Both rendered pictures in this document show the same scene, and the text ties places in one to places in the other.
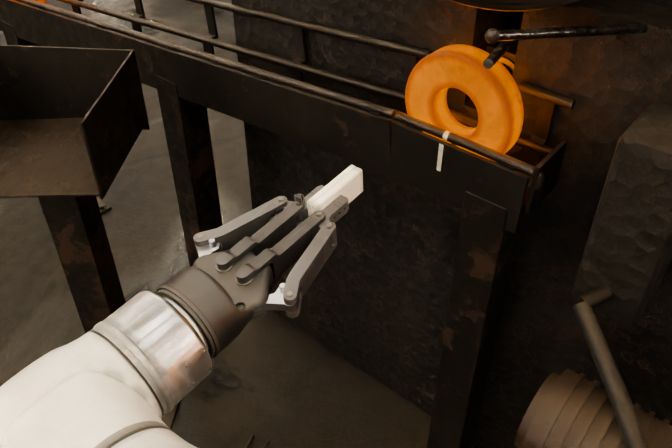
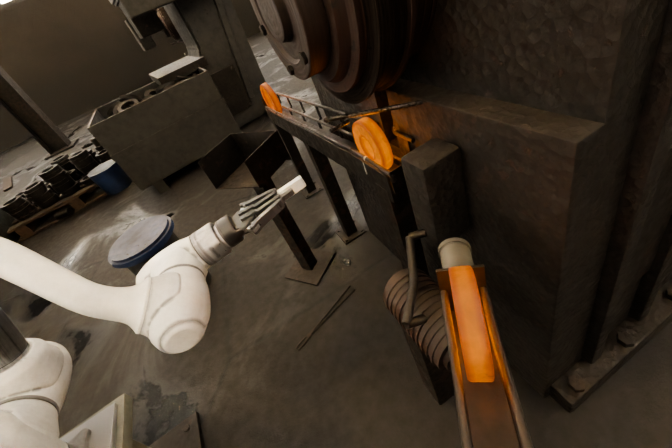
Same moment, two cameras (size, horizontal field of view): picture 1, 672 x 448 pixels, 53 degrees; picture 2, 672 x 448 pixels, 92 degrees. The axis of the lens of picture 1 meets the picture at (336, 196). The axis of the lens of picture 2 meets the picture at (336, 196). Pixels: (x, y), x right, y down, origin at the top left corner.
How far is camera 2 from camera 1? 49 cm
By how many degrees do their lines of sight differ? 29
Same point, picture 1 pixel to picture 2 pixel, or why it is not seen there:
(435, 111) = (364, 147)
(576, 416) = (399, 288)
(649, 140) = (409, 159)
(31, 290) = not seen: hidden behind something
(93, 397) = (174, 254)
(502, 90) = (373, 137)
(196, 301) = (219, 226)
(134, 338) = (196, 237)
